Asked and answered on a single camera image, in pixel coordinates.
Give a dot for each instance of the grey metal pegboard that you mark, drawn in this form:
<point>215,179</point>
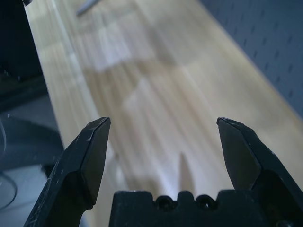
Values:
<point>272,35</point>

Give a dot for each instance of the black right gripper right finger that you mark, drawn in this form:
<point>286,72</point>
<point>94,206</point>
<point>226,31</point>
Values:
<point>241,153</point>

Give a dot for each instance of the orange black screwdriver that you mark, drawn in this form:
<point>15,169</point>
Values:
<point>85,7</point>

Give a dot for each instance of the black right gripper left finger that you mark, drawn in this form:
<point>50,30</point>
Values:
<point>71,177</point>

